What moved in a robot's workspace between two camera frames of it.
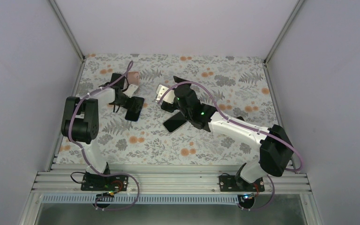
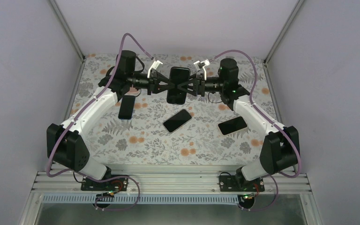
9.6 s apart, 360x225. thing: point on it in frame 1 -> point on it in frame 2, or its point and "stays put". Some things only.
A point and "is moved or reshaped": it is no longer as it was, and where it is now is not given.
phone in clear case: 175,122 stays put
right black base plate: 228,183 stays put
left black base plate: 98,182 stays put
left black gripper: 126,106 -> 153,83
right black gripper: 176,79 -> 199,77
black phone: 134,108 is moved or reshaped
